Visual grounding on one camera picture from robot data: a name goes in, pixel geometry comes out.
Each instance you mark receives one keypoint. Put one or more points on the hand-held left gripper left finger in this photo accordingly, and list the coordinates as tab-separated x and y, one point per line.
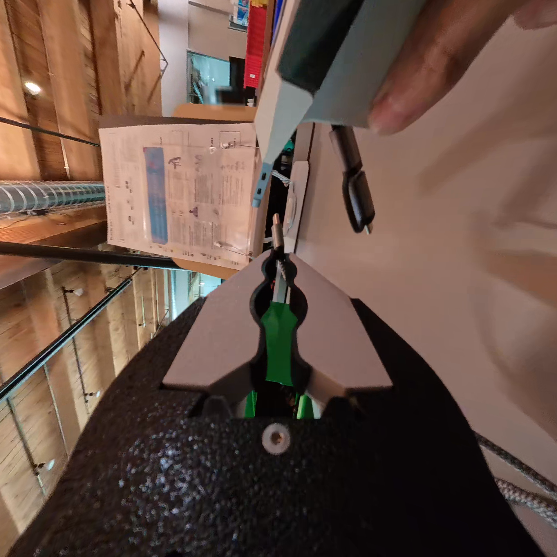
209	343

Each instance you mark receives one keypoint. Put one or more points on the instruction sheet on stand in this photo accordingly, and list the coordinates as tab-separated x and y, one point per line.
209	114

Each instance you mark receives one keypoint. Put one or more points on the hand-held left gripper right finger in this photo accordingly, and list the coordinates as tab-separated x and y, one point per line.
343	343

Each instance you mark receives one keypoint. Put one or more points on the large red plastic bin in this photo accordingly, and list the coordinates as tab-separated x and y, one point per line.
255	43

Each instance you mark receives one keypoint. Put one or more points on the laminated sheet with blue banner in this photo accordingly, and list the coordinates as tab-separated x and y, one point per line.
196	196

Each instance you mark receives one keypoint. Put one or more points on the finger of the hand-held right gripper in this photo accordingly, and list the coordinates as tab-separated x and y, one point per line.
278	117

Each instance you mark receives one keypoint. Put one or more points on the white printed instruction sheet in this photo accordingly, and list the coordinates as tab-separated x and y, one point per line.
122	182

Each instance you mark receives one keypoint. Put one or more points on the silver spiral duct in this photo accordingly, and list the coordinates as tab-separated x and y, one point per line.
52	196

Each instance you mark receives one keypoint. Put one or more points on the black pole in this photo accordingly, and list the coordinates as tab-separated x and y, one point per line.
65	252

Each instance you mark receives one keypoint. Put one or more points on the person's right hand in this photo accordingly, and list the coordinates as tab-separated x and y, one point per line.
435	65

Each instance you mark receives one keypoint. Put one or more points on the green plastic bin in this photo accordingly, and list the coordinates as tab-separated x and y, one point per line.
278	343

